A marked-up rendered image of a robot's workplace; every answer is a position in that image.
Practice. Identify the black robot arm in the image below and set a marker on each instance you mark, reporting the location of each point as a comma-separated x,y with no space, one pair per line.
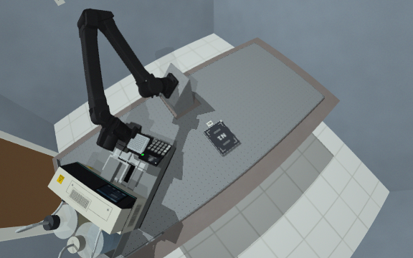
89,22

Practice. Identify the white multi-well plate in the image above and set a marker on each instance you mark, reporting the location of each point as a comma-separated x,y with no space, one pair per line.
139,143

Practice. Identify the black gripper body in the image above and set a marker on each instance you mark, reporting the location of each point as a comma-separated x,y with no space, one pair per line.
130,132

